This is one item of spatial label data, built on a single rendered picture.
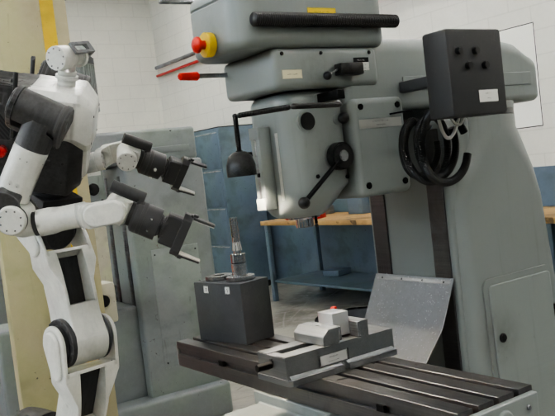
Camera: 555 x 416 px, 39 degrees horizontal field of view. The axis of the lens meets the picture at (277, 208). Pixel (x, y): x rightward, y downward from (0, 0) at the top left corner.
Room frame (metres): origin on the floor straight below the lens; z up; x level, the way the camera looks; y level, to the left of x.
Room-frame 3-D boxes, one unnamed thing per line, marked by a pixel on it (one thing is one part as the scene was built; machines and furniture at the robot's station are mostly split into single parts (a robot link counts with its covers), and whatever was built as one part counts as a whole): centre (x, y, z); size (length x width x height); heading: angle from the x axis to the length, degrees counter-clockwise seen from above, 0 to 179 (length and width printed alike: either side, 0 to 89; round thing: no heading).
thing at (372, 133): (2.14, -0.23, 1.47); 0.24 x 0.19 x 0.26; 34
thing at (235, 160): (1.89, 0.08, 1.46); 0.07 x 0.07 x 0.06
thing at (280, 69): (2.06, -0.10, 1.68); 0.34 x 0.24 x 0.10; 124
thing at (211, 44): (1.90, 0.12, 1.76); 0.06 x 0.02 x 0.06; 34
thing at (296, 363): (1.96, -0.08, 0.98); 0.35 x 0.15 x 0.11; 124
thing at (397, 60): (2.32, -0.48, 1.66); 0.80 x 0.23 x 0.20; 124
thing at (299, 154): (2.04, -0.07, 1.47); 0.21 x 0.19 x 0.32; 34
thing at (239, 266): (2.38, 0.14, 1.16); 0.05 x 0.05 x 0.06
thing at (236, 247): (2.38, 0.14, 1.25); 0.03 x 0.03 x 0.11
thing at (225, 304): (2.42, 0.17, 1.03); 0.22 x 0.12 x 0.20; 45
